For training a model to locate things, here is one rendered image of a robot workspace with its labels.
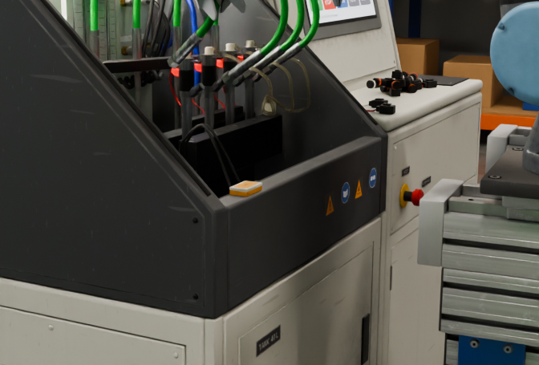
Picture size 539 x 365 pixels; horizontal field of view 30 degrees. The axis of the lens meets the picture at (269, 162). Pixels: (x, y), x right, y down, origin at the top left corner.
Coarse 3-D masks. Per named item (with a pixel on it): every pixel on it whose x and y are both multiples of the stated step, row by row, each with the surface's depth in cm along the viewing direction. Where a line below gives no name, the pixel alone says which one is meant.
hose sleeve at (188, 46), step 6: (192, 36) 162; (198, 36) 162; (204, 36) 163; (186, 42) 164; (192, 42) 163; (198, 42) 163; (180, 48) 165; (186, 48) 164; (192, 48) 164; (174, 54) 167; (180, 54) 166; (186, 54) 166; (174, 60) 167; (180, 60) 167
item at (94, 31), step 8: (96, 0) 185; (216, 0) 157; (96, 8) 186; (216, 8) 158; (96, 16) 186; (208, 16) 159; (96, 24) 186; (208, 24) 160; (96, 32) 186; (200, 32) 161
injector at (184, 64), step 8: (184, 64) 178; (192, 64) 179; (184, 72) 178; (192, 72) 179; (184, 80) 178; (192, 80) 179; (184, 88) 179; (192, 88) 179; (200, 88) 178; (184, 96) 179; (192, 96) 179; (184, 104) 180; (184, 112) 180; (184, 120) 180; (184, 128) 181; (184, 136) 181
